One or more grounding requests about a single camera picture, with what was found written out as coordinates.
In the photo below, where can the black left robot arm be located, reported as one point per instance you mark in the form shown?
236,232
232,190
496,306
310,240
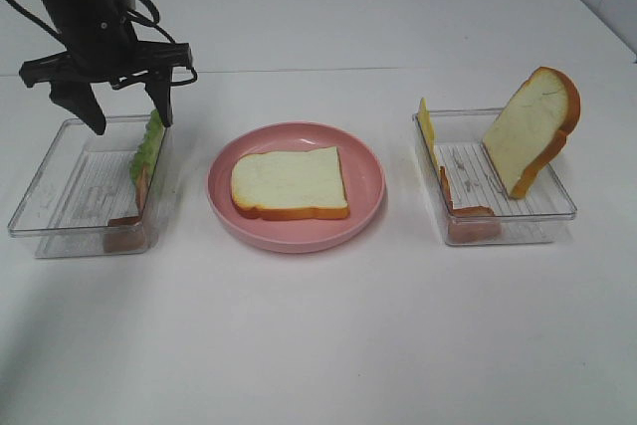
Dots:
96,21

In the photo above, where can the clear plastic tray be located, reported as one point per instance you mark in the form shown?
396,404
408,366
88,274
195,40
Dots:
540,217
82,182

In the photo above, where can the round-top bread slice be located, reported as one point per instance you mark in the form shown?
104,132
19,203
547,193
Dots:
532,129

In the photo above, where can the pink round plate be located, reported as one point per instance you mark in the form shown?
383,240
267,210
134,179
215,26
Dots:
361,171

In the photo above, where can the green lettuce leaf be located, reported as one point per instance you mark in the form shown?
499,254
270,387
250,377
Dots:
147,152

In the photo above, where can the yellow cheese slice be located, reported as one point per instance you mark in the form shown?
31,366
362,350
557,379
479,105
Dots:
428,133

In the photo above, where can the tray bacon strip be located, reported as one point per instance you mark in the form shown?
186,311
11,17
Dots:
130,235
468,224

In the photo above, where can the left clear plastic tray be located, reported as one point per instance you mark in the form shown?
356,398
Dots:
82,182

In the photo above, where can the right clear plastic tray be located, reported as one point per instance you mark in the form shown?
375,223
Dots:
540,217

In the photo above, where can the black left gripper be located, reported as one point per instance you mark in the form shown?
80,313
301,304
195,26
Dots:
121,65

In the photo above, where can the square white bread slice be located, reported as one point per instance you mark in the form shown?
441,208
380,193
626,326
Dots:
290,185

